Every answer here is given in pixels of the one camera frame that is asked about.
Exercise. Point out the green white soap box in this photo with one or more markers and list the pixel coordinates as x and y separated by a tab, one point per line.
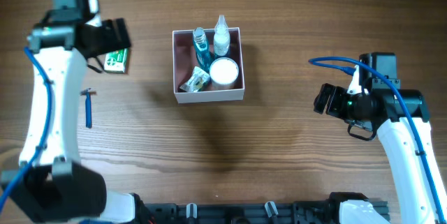
116	62

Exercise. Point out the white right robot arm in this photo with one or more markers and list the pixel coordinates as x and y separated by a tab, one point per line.
400	121

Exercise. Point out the blue mouthwash bottle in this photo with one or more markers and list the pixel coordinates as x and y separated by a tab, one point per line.
202	48

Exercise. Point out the blue disposable razor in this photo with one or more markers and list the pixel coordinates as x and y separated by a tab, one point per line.
88	110

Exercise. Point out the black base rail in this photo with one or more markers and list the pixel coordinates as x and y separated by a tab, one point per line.
296	212

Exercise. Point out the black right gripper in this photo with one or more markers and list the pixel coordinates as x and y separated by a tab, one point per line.
332	100

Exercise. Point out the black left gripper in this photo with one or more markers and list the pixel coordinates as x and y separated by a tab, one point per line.
114	36

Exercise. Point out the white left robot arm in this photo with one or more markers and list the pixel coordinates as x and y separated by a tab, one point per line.
51	184

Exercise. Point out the white box pink interior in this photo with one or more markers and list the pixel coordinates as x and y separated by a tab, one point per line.
184	61

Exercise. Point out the dark blue clear-cap bottle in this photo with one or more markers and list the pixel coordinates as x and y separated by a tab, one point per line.
221	40

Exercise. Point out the cotton swab round container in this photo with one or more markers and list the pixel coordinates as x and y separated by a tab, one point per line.
224	73

